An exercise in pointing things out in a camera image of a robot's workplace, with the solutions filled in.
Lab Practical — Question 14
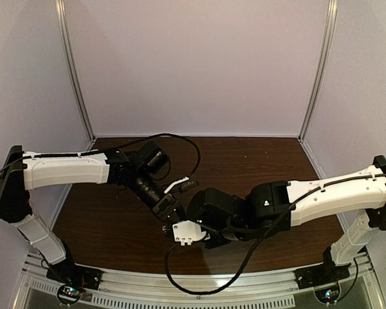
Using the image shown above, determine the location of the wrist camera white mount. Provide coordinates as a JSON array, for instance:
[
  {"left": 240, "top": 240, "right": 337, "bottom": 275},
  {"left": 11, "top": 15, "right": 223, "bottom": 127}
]
[
  {"left": 162, "top": 221, "right": 208, "bottom": 246},
  {"left": 164, "top": 176, "right": 199, "bottom": 194}
]

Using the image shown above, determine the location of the left aluminium frame post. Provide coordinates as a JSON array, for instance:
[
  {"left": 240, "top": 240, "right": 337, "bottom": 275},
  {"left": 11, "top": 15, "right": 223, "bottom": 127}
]
[{"left": 55, "top": 0, "right": 96, "bottom": 142}]

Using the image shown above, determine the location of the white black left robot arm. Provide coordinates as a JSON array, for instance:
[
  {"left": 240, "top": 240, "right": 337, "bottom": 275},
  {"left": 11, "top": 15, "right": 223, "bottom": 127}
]
[{"left": 0, "top": 142, "right": 186, "bottom": 286}]

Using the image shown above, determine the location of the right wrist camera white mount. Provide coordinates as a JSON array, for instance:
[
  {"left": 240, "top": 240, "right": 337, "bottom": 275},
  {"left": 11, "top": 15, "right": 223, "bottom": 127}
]
[{"left": 162, "top": 221, "right": 208, "bottom": 246}]

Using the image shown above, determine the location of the right aluminium frame post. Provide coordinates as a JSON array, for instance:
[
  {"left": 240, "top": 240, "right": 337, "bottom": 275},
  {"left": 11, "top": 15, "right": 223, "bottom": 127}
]
[{"left": 299, "top": 0, "right": 338, "bottom": 143}]

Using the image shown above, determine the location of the left circuit board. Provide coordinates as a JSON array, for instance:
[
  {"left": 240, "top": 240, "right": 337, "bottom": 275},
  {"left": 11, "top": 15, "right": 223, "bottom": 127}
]
[{"left": 56, "top": 285, "right": 85, "bottom": 305}]

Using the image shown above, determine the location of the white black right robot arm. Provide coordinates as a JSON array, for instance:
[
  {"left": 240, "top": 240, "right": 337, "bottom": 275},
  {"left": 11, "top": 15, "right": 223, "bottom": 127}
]
[{"left": 181, "top": 156, "right": 386, "bottom": 285}]

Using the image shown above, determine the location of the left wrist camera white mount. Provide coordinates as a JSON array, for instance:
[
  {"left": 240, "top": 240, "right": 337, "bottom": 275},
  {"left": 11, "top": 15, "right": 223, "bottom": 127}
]
[{"left": 164, "top": 176, "right": 199, "bottom": 194}]

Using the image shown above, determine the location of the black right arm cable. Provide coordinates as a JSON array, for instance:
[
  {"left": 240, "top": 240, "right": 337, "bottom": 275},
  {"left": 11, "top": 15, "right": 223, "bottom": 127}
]
[{"left": 165, "top": 173, "right": 386, "bottom": 295}]

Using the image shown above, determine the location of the right circuit board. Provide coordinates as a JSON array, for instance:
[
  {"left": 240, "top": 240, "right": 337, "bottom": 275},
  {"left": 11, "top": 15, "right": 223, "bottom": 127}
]
[{"left": 313, "top": 283, "right": 341, "bottom": 305}]

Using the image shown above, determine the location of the circuit board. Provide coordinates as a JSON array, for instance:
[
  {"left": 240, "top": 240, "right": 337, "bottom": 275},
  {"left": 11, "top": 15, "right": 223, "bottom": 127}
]
[
  {"left": 56, "top": 285, "right": 85, "bottom": 305},
  {"left": 313, "top": 283, "right": 341, "bottom": 305}
]

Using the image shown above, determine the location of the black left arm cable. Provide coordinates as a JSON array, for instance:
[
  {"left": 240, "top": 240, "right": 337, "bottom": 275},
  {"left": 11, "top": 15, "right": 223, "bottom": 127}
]
[{"left": 0, "top": 133, "right": 202, "bottom": 220}]

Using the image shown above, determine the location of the front aluminium rail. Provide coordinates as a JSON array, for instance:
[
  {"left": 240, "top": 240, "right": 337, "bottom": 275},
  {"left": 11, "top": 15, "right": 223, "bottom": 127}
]
[{"left": 10, "top": 254, "right": 385, "bottom": 308}]

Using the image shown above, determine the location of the aluminium frame post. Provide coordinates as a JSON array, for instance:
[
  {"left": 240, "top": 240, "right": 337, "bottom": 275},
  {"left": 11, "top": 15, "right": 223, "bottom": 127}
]
[
  {"left": 299, "top": 0, "right": 338, "bottom": 143},
  {"left": 55, "top": 0, "right": 96, "bottom": 142}
]

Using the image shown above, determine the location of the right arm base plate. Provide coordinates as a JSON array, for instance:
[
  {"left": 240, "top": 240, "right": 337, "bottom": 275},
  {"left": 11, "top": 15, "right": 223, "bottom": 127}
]
[{"left": 294, "top": 263, "right": 351, "bottom": 290}]

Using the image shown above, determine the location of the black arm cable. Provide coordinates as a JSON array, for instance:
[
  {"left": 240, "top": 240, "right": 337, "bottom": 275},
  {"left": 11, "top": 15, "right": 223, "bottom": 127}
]
[
  {"left": 165, "top": 173, "right": 386, "bottom": 295},
  {"left": 0, "top": 133, "right": 202, "bottom": 220}
]

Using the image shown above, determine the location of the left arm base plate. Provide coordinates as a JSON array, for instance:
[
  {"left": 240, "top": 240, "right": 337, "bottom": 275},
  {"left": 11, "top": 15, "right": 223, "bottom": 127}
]
[{"left": 46, "top": 264, "right": 102, "bottom": 290}]

